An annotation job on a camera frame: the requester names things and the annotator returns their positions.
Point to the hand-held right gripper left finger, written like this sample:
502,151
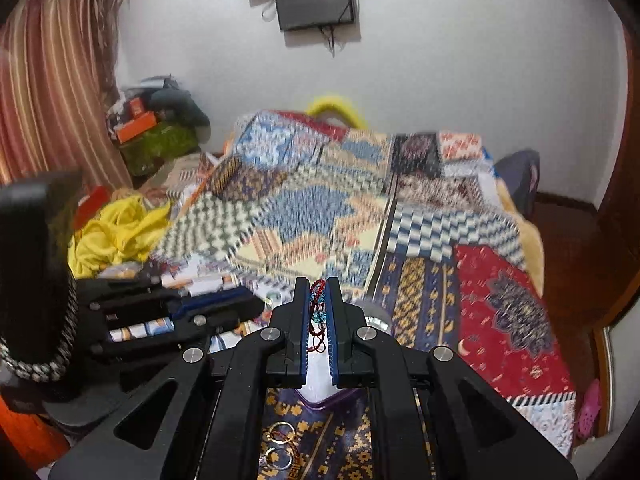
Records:
303,340

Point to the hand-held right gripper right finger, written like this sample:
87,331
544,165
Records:
332,340

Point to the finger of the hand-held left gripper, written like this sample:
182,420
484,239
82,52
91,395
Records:
210,302
165,341

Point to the clear plastic container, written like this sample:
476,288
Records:
320,390

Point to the red box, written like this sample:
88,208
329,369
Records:
92,205

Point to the yellow cloth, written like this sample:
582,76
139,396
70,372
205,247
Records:
120,232

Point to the gold hoop earring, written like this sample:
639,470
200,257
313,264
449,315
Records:
281,431
276,458

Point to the patchwork printed blanket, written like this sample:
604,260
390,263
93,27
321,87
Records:
310,200

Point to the orange box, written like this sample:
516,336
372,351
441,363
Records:
134,127

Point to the green bag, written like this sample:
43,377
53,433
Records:
157,147

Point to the striped curtain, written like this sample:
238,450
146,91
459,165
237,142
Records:
50,85

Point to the grey cloth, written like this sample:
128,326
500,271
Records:
182,105

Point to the cream fleece blanket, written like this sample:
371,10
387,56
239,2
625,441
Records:
531,245

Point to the yellow plastic object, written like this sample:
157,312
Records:
345,105

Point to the dark blue pillow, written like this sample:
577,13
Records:
520,180

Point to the pink shoe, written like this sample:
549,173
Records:
589,407

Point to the wooden door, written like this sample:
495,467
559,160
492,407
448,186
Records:
620,200

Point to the black wall-mounted box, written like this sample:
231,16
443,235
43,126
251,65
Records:
316,5

